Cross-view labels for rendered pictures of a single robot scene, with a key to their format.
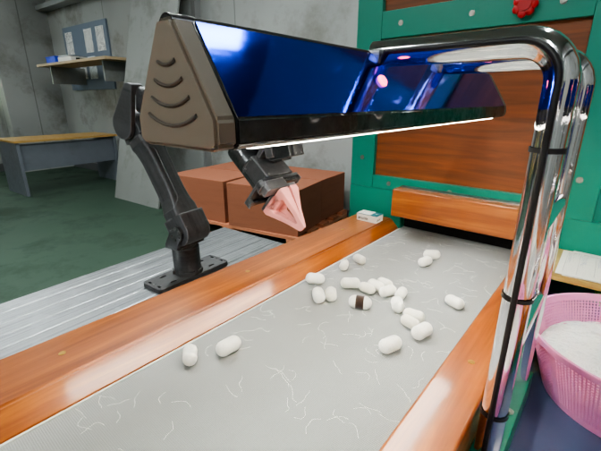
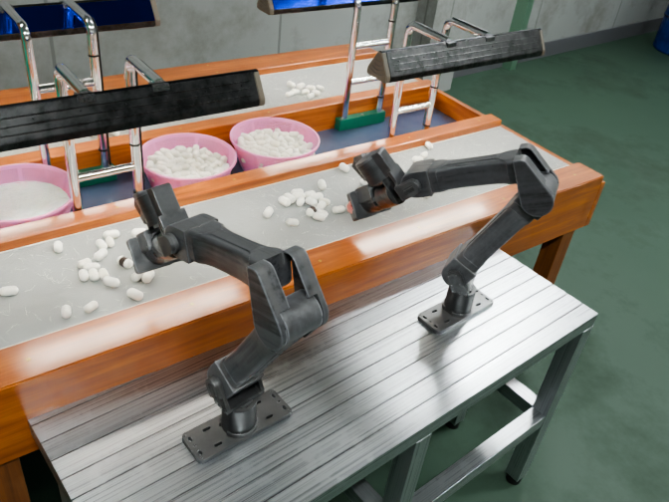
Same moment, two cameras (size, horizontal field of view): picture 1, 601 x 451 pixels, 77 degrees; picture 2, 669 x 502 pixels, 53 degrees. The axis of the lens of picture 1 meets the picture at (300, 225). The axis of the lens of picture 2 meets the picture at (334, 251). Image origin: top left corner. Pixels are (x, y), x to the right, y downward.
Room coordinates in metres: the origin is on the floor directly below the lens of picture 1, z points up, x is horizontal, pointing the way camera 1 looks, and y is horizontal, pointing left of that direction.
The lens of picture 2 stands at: (1.58, 0.54, 1.66)
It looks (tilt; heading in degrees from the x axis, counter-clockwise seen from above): 36 degrees down; 190
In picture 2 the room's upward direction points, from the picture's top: 8 degrees clockwise
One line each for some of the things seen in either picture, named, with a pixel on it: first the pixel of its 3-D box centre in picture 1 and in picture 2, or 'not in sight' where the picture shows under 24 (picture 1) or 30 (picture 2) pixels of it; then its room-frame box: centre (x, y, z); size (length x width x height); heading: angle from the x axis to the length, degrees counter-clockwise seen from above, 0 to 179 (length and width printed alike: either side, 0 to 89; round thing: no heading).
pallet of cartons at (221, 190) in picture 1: (258, 201); not in sight; (3.14, 0.36, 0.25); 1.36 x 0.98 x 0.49; 54
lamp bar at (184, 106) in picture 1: (407, 92); (121, 105); (0.47, -0.12, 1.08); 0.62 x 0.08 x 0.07; 140
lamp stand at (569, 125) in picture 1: (455, 251); (116, 165); (0.41, -0.18, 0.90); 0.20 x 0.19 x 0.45; 140
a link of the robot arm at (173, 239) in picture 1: (188, 234); (235, 384); (0.82, 0.26, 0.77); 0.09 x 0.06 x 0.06; 148
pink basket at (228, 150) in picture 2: not in sight; (188, 169); (0.08, -0.17, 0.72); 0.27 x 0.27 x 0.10
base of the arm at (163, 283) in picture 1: (186, 259); (239, 411); (0.82, 0.27, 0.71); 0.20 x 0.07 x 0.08; 144
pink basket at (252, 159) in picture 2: not in sight; (274, 150); (-0.14, 0.02, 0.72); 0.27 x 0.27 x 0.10
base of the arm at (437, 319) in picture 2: not in sight; (459, 298); (0.34, 0.63, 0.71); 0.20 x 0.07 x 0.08; 144
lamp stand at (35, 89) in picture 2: not in sight; (59, 97); (0.15, -0.49, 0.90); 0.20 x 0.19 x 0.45; 140
